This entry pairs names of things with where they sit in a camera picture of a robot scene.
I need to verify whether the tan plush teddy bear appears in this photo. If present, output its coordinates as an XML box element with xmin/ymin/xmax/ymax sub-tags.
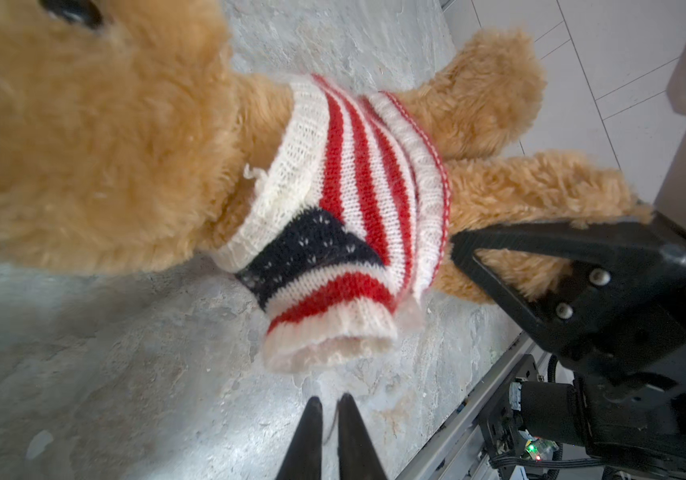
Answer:
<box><xmin>0</xmin><ymin>1</ymin><xmax>652</xmax><ymax>274</ymax></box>

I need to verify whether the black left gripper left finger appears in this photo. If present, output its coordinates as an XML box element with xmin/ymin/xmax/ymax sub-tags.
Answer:
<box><xmin>276</xmin><ymin>396</ymin><xmax>323</xmax><ymax>480</ymax></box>

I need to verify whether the red white striped knit sweater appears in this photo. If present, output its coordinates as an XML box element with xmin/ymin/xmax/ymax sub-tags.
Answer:
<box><xmin>213</xmin><ymin>75</ymin><xmax>451</xmax><ymax>373</ymax></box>

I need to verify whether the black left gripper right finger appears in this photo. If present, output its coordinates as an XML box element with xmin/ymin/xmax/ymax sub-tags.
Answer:
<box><xmin>337</xmin><ymin>393</ymin><xmax>387</xmax><ymax>480</ymax></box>

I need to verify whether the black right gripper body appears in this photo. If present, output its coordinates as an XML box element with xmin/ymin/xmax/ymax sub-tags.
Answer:
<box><xmin>562</xmin><ymin>215</ymin><xmax>686</xmax><ymax>406</ymax></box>

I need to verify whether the right circuit board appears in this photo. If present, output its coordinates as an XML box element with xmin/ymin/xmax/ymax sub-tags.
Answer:
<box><xmin>521</xmin><ymin>437</ymin><xmax>562</xmax><ymax>462</ymax></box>

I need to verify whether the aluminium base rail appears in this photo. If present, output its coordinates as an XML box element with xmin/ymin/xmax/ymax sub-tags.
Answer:
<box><xmin>396</xmin><ymin>333</ymin><xmax>546</xmax><ymax>480</ymax></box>

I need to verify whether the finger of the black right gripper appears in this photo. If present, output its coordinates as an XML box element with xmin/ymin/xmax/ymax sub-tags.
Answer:
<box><xmin>451</xmin><ymin>221</ymin><xmax>686</xmax><ymax>360</ymax></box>

